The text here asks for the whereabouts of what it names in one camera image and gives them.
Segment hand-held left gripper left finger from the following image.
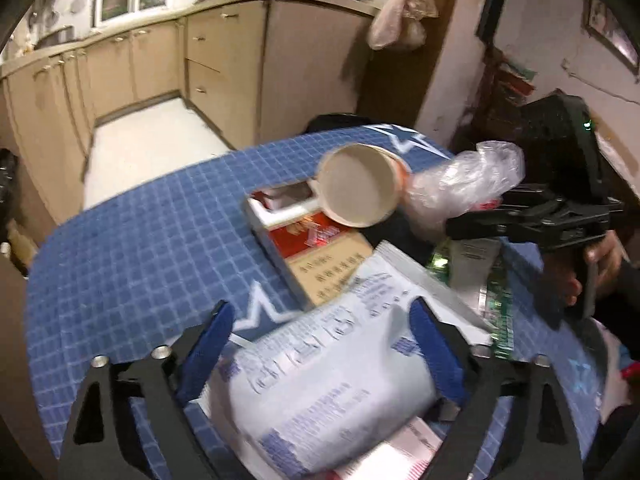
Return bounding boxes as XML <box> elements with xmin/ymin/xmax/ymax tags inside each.
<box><xmin>59</xmin><ymin>300</ymin><xmax>236</xmax><ymax>480</ymax></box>

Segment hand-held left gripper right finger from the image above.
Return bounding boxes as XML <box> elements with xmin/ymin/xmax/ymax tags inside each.
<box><xmin>409</xmin><ymin>296</ymin><xmax>585</xmax><ymax>480</ymax></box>

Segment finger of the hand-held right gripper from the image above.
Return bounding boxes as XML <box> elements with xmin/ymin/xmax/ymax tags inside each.
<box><xmin>500</xmin><ymin>185</ymin><xmax>623</xmax><ymax>217</ymax></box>
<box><xmin>445</xmin><ymin>209</ymin><xmax>616</xmax><ymax>253</ymax></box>

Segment green wrapper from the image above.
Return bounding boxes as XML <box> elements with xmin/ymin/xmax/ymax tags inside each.
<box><xmin>429</xmin><ymin>237</ymin><xmax>517</xmax><ymax>362</ymax></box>

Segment clear plastic bag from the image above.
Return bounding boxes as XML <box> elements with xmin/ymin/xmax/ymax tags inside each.
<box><xmin>404</xmin><ymin>141</ymin><xmax>527</xmax><ymax>233</ymax></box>

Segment white red-striped packet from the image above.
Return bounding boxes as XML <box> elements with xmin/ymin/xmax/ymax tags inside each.
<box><xmin>330</xmin><ymin>417</ymin><xmax>443</xmax><ymax>480</ymax></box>

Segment white printed plastic pouch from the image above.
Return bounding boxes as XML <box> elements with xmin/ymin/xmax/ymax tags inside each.
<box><xmin>200</xmin><ymin>241</ymin><xmax>493</xmax><ymax>480</ymax></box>

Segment red white cigarette box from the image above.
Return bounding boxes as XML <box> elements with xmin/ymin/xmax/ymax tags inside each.
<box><xmin>244</xmin><ymin>182</ymin><xmax>375</xmax><ymax>311</ymax></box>

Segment orange paper cup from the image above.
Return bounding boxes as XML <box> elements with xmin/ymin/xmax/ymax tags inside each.
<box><xmin>316</xmin><ymin>143</ymin><xmax>412</xmax><ymax>229</ymax></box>

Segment black trash bag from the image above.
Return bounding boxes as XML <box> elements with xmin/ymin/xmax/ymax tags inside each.
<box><xmin>0</xmin><ymin>147</ymin><xmax>21</xmax><ymax>241</ymax></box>

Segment person's right hand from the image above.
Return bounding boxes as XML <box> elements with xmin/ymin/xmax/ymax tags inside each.
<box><xmin>565</xmin><ymin>235</ymin><xmax>632</xmax><ymax>311</ymax></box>

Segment blue star-print tablecloth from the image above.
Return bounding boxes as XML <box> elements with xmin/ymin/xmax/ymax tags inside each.
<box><xmin>25</xmin><ymin>124</ymin><xmax>621</xmax><ymax>480</ymax></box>

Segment framed picture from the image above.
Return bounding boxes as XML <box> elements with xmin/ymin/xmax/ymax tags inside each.
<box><xmin>582</xmin><ymin>0</ymin><xmax>640</xmax><ymax>73</ymax></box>

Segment pink hanging plastic bag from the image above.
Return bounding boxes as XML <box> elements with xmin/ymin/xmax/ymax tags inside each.
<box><xmin>367</xmin><ymin>0</ymin><xmax>441</xmax><ymax>52</ymax></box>

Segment beige lower kitchen cabinets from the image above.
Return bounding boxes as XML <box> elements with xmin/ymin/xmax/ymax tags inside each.
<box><xmin>0</xmin><ymin>0</ymin><xmax>386</xmax><ymax>221</ymax></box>

